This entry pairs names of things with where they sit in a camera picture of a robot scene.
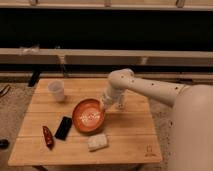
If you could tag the red chip bag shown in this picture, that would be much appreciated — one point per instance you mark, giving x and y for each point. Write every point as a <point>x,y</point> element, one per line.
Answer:
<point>48,137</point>

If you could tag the orange ceramic bowl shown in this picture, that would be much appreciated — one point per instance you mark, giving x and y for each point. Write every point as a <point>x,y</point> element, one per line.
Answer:
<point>87,116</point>

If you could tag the white sponge block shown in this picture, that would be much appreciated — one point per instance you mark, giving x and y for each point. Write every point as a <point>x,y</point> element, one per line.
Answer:
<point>97,142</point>

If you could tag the black rectangular bar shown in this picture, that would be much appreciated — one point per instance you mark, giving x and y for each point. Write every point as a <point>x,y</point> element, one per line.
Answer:
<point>63,129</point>

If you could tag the wooden table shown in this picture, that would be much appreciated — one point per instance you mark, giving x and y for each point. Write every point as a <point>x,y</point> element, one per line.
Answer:
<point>130,132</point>

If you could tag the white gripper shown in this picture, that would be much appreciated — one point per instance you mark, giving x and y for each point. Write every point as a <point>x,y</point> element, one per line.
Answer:
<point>111,97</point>

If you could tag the grey horizontal rail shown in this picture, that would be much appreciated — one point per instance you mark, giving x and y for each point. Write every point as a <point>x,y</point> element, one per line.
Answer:
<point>105,57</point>

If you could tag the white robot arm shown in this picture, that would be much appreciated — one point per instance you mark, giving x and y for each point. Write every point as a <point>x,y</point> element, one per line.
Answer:
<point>191,133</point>

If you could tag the black object on floor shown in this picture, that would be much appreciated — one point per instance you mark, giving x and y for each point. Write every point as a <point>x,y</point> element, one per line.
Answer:
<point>4,143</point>

